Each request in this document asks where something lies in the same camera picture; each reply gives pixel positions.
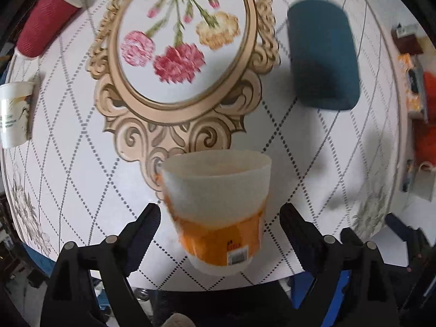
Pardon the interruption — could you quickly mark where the red ribbed paper cup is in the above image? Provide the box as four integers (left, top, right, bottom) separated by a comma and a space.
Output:
15, 0, 83, 60

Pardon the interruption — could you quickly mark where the dark teal cylindrical cup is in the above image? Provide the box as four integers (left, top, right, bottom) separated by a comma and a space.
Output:
287, 0, 361, 111

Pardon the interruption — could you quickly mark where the white enamel mug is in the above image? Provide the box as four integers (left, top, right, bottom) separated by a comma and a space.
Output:
412, 162, 435, 202

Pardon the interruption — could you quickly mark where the floral patterned tablecloth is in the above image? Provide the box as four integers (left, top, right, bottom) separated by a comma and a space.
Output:
3, 0, 401, 291

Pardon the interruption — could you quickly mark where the white printed paper cup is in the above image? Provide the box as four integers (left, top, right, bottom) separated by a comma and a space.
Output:
0, 81, 34, 149

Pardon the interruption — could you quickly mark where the orange and white paper cup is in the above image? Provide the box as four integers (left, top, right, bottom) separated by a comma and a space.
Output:
158, 150, 272, 276

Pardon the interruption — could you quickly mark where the orange plastic bag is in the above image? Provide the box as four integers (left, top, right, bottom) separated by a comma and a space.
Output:
412, 71, 436, 167

